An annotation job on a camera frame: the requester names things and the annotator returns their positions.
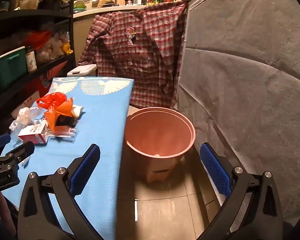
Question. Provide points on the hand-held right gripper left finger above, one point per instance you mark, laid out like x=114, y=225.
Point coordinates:
x=86, y=170

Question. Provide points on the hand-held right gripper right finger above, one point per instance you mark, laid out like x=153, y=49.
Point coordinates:
x=215, y=170

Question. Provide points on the red and white carton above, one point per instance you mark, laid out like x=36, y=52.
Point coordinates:
x=33, y=133

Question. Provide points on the clear plastic bag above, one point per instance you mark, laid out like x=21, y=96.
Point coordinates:
x=25, y=116

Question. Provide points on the clear plastic wrapper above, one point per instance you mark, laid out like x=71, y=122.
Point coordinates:
x=62, y=132

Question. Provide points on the dark round object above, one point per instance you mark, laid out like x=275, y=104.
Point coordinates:
x=65, y=121

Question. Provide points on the white paper tissue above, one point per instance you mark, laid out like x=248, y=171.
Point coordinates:
x=77, y=111

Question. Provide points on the orange plastic bag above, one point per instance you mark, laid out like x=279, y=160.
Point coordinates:
x=61, y=111

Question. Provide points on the red plastic bag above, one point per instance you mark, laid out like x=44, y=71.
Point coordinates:
x=52, y=98

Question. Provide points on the pink plastic bucket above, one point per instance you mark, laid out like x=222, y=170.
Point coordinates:
x=160, y=130

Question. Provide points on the beige printed sack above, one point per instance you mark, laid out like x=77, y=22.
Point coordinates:
x=25, y=103

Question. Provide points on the blue patterned tablecloth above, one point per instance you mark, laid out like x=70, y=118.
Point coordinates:
x=97, y=120

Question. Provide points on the green storage box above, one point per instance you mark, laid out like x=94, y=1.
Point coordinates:
x=7, y=70

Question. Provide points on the orange printed box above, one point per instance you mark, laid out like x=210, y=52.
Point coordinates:
x=48, y=80

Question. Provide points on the labelled spice jar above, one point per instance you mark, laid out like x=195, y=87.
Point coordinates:
x=31, y=60

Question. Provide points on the white lidded bin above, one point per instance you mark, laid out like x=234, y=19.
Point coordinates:
x=81, y=69

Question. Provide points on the clear bag of white items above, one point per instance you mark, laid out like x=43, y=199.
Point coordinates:
x=51, y=47

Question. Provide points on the red bag on shelf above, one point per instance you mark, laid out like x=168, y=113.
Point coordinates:
x=37, y=38

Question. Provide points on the yellow plastic item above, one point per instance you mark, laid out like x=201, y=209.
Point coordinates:
x=67, y=48

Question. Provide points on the red plaid shirt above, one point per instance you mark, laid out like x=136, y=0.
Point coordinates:
x=140, y=62

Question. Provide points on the black shelf rack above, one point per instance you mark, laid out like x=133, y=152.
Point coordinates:
x=70, y=30

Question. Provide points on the black pot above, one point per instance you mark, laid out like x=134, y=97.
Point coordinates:
x=51, y=4

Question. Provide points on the pink figurine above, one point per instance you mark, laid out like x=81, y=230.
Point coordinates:
x=128, y=1

